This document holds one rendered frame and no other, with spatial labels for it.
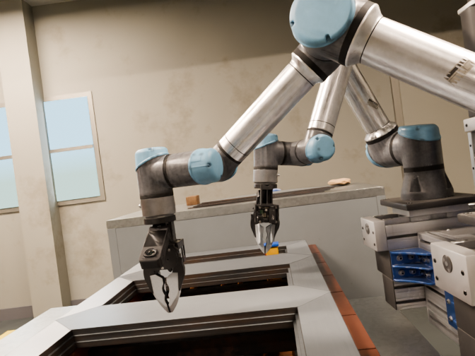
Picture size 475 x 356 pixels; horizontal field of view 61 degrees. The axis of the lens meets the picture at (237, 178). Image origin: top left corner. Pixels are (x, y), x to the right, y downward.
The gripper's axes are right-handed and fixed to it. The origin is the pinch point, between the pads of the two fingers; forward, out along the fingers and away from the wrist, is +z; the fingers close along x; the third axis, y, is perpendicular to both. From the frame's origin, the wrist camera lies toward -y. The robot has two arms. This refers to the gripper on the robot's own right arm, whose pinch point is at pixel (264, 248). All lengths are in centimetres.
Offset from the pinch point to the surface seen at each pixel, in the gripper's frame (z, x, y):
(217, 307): 11.9, -14.0, 22.0
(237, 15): -200, -3, -283
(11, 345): 31, -79, -4
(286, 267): 8.4, 8.9, -14.7
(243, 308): 11.1, -7.5, 25.3
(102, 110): -102, -143, -292
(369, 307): 21.4, 36.7, -11.7
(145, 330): 16.3, -31.3, 26.0
